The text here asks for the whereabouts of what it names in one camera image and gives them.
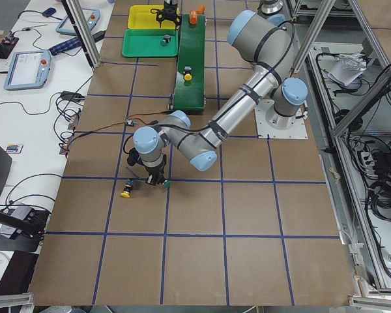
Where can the plain orange cylinder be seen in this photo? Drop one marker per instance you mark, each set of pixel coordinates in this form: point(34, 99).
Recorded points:
point(200, 9)

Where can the aluminium frame post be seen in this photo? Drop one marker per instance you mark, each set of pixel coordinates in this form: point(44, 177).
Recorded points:
point(75, 15)

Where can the small circuit board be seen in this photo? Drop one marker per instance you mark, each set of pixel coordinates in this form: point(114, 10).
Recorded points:
point(131, 123)

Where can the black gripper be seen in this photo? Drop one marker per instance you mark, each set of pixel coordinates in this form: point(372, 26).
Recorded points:
point(154, 171)
point(169, 7)

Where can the blue checkered umbrella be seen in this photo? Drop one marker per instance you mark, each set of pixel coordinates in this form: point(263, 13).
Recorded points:
point(65, 46)

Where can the yellow plastic tray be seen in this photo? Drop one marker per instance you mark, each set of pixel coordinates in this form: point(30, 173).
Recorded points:
point(141, 17)

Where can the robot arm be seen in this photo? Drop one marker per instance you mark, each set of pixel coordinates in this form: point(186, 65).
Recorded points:
point(270, 50)
point(265, 7)

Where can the black power adapter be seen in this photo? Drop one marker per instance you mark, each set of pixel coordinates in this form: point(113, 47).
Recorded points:
point(98, 36)

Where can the orange cylinder with label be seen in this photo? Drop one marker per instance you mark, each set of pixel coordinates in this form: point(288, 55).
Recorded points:
point(193, 17)

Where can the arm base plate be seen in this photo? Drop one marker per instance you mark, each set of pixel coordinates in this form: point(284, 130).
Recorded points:
point(270, 125)

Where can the green plastic tray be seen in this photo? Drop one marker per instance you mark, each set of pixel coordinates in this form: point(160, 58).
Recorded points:
point(145, 43)

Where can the green conveyor belt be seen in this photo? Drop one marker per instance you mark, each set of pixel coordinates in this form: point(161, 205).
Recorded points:
point(190, 96)

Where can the green push button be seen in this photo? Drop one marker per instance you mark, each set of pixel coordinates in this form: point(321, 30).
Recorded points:
point(165, 40)
point(166, 184)

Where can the teach pendant near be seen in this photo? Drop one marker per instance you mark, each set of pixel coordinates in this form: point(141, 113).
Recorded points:
point(28, 70)

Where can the yellow push button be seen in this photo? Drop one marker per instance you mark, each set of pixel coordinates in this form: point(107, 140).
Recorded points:
point(127, 189)
point(187, 73)

